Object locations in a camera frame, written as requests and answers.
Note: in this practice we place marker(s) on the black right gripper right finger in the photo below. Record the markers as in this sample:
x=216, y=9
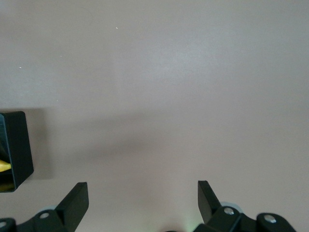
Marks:
x=212, y=212

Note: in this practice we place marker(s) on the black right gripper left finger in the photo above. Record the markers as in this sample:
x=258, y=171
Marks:
x=70, y=207

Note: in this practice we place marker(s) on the yellow banana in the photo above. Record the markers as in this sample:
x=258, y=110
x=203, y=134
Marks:
x=3, y=166

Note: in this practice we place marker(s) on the black plastic box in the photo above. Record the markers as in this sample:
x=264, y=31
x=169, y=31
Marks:
x=20, y=145

